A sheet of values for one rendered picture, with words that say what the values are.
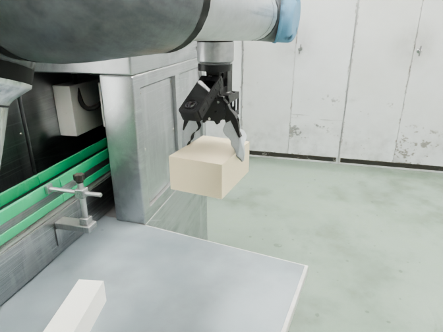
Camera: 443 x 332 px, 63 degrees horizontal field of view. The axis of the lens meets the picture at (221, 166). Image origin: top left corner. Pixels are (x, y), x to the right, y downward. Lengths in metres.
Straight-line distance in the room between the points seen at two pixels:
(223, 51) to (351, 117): 3.15
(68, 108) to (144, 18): 1.14
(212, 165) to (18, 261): 0.58
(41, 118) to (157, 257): 0.62
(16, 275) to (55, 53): 0.84
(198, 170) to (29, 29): 0.52
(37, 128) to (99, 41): 1.10
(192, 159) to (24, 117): 0.73
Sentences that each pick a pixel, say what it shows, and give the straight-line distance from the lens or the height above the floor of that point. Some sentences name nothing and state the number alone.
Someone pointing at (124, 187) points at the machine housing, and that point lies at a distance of 1.22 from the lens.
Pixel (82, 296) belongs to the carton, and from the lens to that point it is 0.92.
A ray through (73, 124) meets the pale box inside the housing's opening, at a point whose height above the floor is 1.05.
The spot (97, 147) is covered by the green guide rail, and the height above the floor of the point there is 0.95.
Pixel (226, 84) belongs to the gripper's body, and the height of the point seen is 1.26.
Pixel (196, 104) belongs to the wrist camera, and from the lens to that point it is 0.70.
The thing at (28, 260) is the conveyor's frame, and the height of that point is 0.81.
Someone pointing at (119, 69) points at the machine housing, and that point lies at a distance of 1.11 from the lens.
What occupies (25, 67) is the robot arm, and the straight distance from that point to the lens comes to 0.34.
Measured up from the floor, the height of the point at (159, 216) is 0.72.
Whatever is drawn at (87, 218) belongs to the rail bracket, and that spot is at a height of 0.88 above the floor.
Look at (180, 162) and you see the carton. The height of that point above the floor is 1.12.
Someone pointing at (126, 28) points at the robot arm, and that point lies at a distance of 0.27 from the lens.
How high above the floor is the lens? 1.38
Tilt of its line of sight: 22 degrees down
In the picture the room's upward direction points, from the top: straight up
